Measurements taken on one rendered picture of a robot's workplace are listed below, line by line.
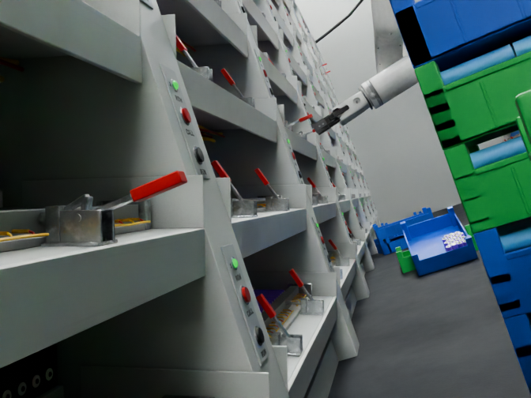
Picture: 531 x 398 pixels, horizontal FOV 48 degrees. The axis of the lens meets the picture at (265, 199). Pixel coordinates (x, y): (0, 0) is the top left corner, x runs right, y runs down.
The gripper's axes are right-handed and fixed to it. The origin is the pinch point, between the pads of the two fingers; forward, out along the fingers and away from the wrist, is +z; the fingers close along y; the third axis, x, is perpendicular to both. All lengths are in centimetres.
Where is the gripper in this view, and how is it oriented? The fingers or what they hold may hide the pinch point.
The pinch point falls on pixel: (321, 126)
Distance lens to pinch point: 177.8
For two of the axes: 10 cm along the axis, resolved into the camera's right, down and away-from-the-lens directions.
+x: -5.1, -8.5, 0.9
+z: -8.4, 5.2, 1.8
